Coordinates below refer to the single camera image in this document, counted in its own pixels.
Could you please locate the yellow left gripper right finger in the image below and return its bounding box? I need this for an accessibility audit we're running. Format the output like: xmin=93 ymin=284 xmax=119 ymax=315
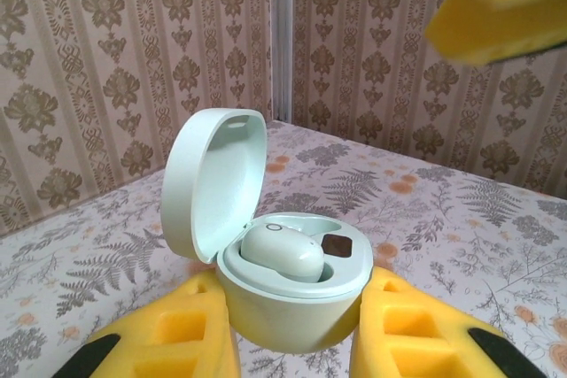
xmin=348 ymin=267 xmax=540 ymax=378

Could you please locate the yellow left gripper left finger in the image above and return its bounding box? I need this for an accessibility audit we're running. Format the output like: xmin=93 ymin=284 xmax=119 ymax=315
xmin=52 ymin=270 xmax=243 ymax=378

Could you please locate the mint green earbud charging case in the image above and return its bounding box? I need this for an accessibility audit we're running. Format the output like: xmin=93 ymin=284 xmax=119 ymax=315
xmin=161 ymin=107 xmax=376 ymax=351

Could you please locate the mint green wireless earbud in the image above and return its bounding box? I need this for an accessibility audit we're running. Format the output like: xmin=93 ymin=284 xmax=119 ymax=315
xmin=238 ymin=221 xmax=325 ymax=285

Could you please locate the floral patterned tablecloth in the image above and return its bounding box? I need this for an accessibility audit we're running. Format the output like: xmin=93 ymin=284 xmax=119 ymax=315
xmin=0 ymin=119 xmax=567 ymax=378

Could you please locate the aluminium frame corner post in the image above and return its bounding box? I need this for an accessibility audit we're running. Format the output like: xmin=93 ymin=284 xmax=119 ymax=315
xmin=268 ymin=0 xmax=297 ymax=123

